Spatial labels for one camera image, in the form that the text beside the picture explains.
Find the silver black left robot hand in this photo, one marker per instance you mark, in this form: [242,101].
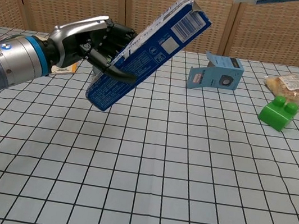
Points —
[73,34]

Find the blue Crest toothpaste box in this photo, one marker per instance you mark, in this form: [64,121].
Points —
[146,60]

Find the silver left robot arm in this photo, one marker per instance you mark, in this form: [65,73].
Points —
[6,63]

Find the light blue carton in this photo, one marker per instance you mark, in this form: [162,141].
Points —
[214,77]

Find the beige booklet with yellow edge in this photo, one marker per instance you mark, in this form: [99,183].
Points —
[65,70]

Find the blue checked tablecloth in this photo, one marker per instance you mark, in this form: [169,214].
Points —
[136,195]

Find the bread in clear plastic bag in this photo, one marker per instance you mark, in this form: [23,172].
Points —
[284,85]

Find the green toy building block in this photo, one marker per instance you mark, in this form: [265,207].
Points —
[275,116]

